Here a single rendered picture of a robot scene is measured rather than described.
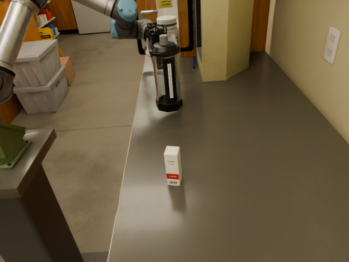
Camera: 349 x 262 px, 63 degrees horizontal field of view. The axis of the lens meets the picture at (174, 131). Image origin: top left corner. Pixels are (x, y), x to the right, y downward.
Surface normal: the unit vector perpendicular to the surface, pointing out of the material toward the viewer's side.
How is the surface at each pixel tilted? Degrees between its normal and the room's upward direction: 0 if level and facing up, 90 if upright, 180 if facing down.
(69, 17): 90
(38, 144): 0
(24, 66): 95
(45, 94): 96
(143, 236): 0
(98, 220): 0
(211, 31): 90
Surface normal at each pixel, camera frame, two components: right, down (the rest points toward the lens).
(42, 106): 0.04, 0.63
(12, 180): -0.07, -0.83
